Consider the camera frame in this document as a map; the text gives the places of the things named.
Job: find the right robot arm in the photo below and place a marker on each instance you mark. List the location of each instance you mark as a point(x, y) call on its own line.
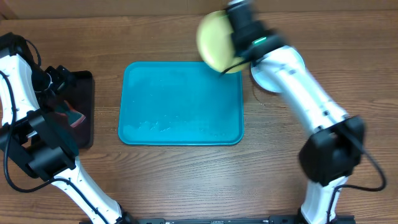
point(328, 157)

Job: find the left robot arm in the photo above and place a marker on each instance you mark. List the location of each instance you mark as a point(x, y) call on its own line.
point(47, 118)

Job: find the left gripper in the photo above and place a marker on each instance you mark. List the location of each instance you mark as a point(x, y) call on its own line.
point(64, 77)

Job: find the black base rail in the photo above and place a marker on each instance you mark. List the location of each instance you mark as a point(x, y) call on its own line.
point(273, 219)

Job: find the teal plastic tray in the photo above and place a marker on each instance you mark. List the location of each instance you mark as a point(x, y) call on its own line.
point(180, 104)

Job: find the light blue plate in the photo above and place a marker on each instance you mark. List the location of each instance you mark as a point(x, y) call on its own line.
point(264, 81)

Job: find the black rectangular tray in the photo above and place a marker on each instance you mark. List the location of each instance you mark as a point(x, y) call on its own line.
point(82, 98)

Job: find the yellow-green plate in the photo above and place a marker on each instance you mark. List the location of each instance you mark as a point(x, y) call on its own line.
point(215, 45)

